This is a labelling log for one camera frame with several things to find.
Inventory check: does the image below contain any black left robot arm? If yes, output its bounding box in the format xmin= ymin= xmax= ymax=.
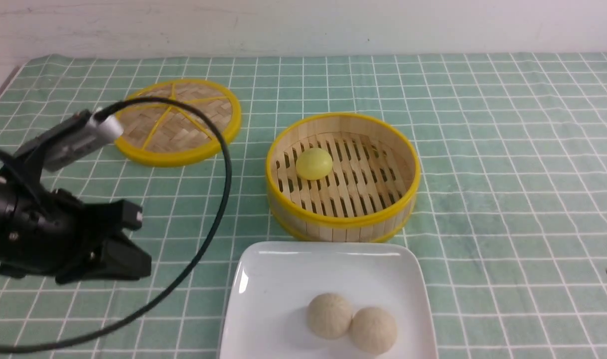
xmin=0 ymin=181 xmax=152 ymax=285

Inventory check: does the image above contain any yellow bamboo steamer lid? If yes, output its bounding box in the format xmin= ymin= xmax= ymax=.
xmin=115 ymin=79 xmax=242 ymax=167

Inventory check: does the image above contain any white steamed bun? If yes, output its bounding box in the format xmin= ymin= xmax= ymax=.
xmin=348 ymin=307 xmax=398 ymax=356

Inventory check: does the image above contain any beige steamed bun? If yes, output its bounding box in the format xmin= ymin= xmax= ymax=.
xmin=306 ymin=293 xmax=353 ymax=340

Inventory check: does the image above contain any green checkered tablecloth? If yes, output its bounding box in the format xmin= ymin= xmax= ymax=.
xmin=0 ymin=53 xmax=607 ymax=359

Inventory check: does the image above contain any white square plate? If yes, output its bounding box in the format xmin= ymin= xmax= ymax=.
xmin=218 ymin=241 xmax=439 ymax=359

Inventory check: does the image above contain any yellow steamed bun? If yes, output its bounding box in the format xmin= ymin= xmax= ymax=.
xmin=295 ymin=148 xmax=333 ymax=181

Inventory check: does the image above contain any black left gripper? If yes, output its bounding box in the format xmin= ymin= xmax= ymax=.
xmin=0 ymin=190 xmax=152 ymax=285

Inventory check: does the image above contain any yellow bamboo steamer basket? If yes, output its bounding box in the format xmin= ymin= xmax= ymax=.
xmin=265 ymin=112 xmax=421 ymax=242

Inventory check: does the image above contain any black camera cable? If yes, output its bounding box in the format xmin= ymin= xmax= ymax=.
xmin=0 ymin=97 xmax=233 ymax=354

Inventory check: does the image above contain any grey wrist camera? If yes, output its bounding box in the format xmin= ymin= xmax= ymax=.
xmin=13 ymin=110 xmax=124 ymax=173

